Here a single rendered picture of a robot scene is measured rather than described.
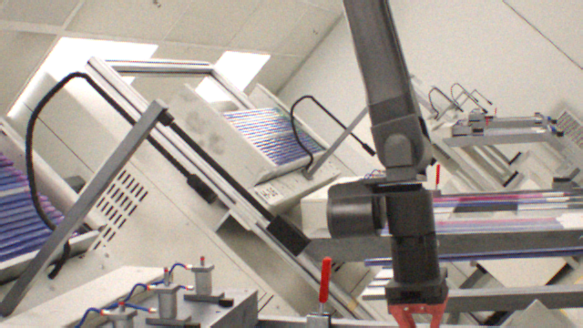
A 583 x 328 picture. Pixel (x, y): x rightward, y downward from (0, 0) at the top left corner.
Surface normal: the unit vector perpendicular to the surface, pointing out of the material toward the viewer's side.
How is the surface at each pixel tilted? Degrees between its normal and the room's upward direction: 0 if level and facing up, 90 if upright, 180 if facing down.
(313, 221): 90
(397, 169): 82
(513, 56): 90
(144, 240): 90
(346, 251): 90
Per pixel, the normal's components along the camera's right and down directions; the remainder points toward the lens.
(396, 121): -0.33, -0.05
